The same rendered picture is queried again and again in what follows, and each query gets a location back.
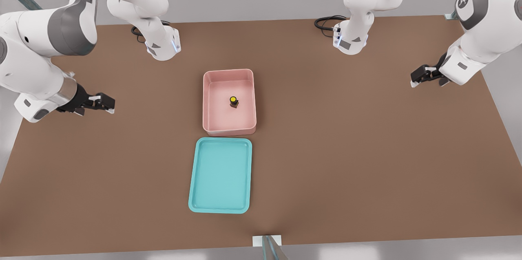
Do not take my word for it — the pink plastic box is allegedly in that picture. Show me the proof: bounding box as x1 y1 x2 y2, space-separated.
203 68 257 137

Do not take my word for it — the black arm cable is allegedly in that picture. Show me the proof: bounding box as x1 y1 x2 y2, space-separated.
130 20 172 44
314 15 348 39

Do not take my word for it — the pale blue-green tray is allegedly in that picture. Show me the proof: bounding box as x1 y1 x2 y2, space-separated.
188 137 253 214

